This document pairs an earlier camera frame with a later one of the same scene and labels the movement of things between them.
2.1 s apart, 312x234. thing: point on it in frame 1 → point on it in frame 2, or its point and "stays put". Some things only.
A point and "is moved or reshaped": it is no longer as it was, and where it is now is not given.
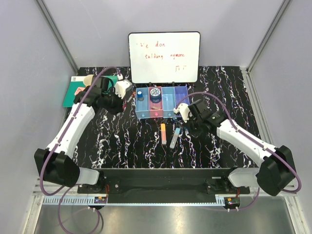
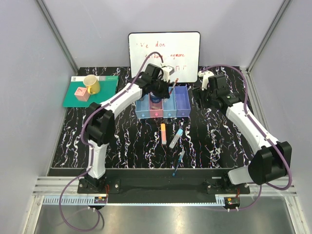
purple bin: [180, 93] stays put
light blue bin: [142, 107] stays put
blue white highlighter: [174, 138] is moved or reshaped
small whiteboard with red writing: [159, 57] stays put
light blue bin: [168, 102] stays put
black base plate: [165, 185] stays put
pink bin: [155, 110] stays put
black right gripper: [195, 133] → [198, 93]
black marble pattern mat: [118, 140] stays put
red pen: [126, 103] is moved or reshaped
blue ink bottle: [155, 96] stays put
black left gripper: [118, 108] → [165, 93]
